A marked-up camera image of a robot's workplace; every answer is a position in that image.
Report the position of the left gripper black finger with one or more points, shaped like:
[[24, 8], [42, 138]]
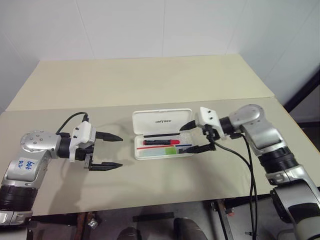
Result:
[[110, 137], [107, 166]]

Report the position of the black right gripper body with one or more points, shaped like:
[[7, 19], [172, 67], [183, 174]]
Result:
[[210, 132]]

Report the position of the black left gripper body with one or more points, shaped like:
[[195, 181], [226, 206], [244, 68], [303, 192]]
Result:
[[83, 153]]

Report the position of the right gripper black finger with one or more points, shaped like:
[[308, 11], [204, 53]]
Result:
[[189, 125], [200, 148]]

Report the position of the red and black marker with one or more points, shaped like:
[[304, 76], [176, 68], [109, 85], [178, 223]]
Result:
[[157, 142]]

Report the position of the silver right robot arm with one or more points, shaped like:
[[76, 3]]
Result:
[[262, 130]]

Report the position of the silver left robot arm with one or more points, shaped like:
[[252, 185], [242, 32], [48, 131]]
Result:
[[37, 142]]

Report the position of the white open pencil case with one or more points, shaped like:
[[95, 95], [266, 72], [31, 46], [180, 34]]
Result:
[[150, 125]]

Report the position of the thin black pen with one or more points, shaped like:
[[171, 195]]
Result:
[[160, 135]]

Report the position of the short black bar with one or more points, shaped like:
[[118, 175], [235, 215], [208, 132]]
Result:
[[153, 216]]

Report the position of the small dark rounded shape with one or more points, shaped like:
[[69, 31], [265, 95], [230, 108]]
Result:
[[128, 235]]

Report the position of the black rusty table leg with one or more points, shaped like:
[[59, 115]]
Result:
[[222, 217]]

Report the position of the black slanted metal pole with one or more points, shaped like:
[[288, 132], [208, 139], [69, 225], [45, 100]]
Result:
[[305, 96]]

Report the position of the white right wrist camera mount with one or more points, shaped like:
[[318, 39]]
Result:
[[208, 116]]

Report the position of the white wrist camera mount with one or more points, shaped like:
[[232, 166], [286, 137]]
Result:
[[82, 131], [208, 116]]

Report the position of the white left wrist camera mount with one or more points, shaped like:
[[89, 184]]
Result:
[[82, 131]]

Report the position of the small silver bracket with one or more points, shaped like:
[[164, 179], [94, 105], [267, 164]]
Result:
[[92, 223]]

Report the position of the long black table frame bar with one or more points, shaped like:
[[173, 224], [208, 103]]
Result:
[[57, 218]]

